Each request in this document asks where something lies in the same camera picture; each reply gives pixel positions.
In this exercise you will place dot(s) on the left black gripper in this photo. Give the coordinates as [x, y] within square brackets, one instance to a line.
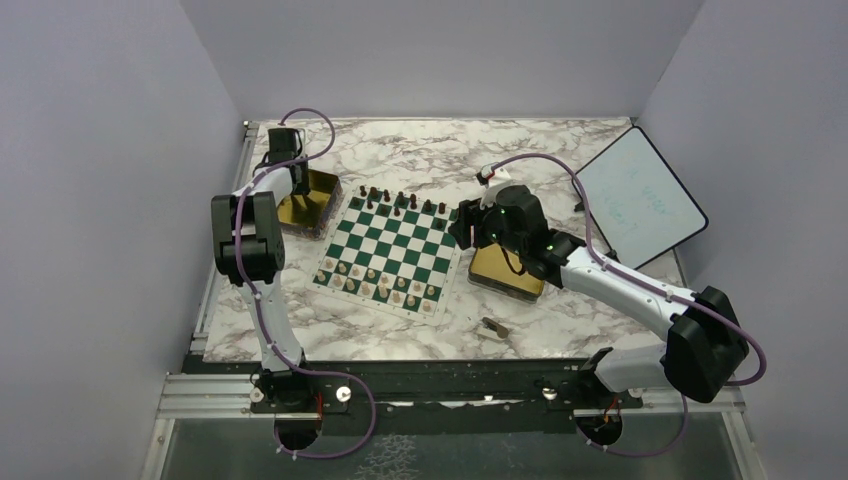
[302, 187]

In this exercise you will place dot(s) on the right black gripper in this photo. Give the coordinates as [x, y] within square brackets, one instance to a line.
[469, 214]

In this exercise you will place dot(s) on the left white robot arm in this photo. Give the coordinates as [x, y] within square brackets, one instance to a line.
[249, 250]

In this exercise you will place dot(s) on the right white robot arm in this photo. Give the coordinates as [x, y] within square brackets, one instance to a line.
[700, 343]

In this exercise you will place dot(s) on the gold tin with dark pieces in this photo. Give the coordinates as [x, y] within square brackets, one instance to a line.
[308, 215]

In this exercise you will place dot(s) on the light wooden chess pieces row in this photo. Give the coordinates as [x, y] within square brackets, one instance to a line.
[379, 288]

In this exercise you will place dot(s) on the empty gold tin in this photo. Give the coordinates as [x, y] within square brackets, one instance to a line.
[492, 270]

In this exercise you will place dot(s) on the small wooden piece on table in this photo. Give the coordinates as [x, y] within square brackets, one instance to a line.
[493, 330]

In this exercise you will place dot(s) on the green and white chessboard mat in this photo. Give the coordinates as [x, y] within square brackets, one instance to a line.
[409, 244]

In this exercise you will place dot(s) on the white tablet whiteboard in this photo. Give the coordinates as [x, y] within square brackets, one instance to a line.
[638, 204]

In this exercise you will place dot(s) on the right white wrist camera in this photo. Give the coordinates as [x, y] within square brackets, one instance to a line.
[493, 179]

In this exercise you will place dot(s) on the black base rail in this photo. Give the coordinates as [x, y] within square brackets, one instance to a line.
[352, 398]

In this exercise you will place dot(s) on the aluminium frame rail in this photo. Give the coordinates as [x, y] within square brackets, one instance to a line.
[214, 380]

